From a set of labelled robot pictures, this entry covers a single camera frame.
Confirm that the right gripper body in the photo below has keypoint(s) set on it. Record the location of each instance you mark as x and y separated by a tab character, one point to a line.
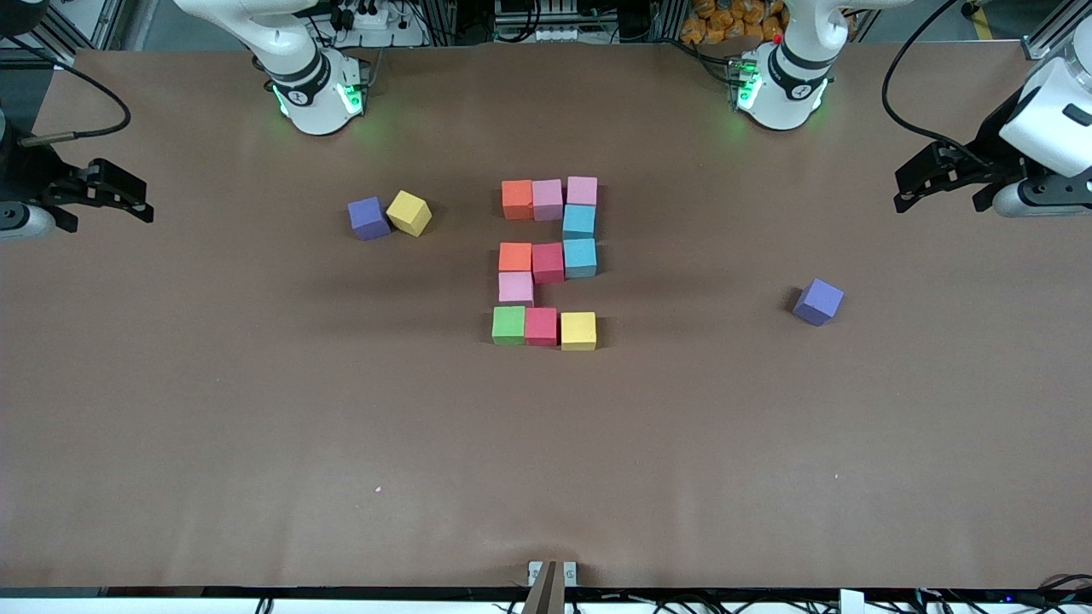
34	175

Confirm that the pink foam cube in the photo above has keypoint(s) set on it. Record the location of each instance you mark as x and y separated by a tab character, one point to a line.
582	191
548	199
516	288

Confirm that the light blue foam cube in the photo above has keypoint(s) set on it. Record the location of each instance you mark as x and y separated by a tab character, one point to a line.
580	257
578	222

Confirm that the yellow foam cube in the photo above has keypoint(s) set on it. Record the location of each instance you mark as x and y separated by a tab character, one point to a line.
409	212
578	332

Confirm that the red foam cube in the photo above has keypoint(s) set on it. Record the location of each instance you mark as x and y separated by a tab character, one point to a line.
548	263
541	327

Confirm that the orange foam cube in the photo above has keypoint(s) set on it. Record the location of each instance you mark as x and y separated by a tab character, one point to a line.
517	199
515	257

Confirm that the green foam cube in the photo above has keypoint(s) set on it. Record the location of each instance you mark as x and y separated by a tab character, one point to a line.
508	326

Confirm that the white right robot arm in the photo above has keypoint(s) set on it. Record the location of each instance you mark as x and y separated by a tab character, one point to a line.
299	68

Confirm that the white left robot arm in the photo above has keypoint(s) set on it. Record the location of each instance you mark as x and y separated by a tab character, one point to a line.
789	77

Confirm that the purple foam cube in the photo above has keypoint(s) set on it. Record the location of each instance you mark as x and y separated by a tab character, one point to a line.
818	301
368	218

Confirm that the pile of orange objects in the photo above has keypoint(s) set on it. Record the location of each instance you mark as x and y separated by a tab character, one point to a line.
717	21

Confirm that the white power strip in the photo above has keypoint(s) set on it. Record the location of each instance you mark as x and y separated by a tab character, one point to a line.
375	19

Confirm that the grey electronics rack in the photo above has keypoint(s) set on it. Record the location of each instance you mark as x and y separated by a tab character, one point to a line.
546	30

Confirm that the brown table cover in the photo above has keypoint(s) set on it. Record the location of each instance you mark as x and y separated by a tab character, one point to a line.
546	477

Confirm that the aluminium frame strut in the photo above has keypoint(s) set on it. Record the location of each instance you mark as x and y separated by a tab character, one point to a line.
85	34
1045	34

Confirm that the metal bracket with post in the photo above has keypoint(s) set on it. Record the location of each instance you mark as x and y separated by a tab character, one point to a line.
537	573

